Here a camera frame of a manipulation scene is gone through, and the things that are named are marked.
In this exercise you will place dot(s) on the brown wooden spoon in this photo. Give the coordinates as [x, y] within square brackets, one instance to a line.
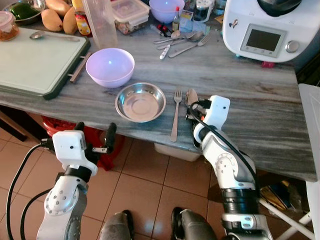
[192, 96]

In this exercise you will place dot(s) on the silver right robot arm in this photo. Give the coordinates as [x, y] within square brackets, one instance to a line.
[230, 172]

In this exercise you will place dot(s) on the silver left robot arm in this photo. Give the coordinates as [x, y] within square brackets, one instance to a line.
[57, 205]

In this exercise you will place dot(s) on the red plastic stool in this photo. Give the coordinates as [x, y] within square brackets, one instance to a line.
[97, 162]

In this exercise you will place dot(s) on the white plastic box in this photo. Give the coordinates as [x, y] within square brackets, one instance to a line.
[175, 151]

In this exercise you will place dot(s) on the shallow steel bowl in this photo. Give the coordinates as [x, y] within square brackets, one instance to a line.
[140, 102]

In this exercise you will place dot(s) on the white plastic cabinet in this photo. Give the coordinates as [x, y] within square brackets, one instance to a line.
[312, 150]

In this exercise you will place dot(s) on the purple plastic bowl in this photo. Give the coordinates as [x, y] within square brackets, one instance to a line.
[110, 67]
[167, 9]

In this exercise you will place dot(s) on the white green-edged cutting board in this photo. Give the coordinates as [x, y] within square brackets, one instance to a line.
[40, 62]

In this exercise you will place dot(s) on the small red object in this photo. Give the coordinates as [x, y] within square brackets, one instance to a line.
[267, 64]

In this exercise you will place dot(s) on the red-capped sauce bottle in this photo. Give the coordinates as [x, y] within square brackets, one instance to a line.
[176, 20]

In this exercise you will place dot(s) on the long steel spoon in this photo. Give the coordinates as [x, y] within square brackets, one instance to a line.
[37, 35]

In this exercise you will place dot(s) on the clear plastic jug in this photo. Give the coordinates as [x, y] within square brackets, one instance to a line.
[100, 25]

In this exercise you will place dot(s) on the jar with orange label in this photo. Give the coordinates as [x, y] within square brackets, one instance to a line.
[82, 22]

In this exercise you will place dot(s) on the yellow mango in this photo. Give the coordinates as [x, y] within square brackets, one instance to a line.
[58, 6]
[70, 21]
[51, 20]

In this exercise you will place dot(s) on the grey right robot leg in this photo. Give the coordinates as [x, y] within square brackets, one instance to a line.
[192, 225]

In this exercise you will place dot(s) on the colourful printed bag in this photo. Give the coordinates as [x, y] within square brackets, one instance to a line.
[280, 195]

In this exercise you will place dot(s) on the clear lidded food container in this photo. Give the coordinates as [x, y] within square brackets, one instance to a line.
[130, 14]

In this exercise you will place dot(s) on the white kitchen cooking machine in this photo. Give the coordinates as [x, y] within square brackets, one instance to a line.
[280, 25]

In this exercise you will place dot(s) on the plastic jar with red contents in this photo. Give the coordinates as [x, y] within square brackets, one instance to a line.
[7, 27]

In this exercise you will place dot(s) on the bowl of green vegetables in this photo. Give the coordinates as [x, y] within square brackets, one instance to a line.
[22, 11]

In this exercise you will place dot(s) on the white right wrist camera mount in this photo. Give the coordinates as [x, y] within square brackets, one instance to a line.
[217, 111]

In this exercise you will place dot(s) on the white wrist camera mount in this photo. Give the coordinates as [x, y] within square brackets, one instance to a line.
[70, 146]
[217, 111]

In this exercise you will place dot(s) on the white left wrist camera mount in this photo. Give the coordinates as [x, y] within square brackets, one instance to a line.
[70, 146]

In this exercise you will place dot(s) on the white metal frame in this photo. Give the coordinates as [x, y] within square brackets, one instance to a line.
[285, 220]

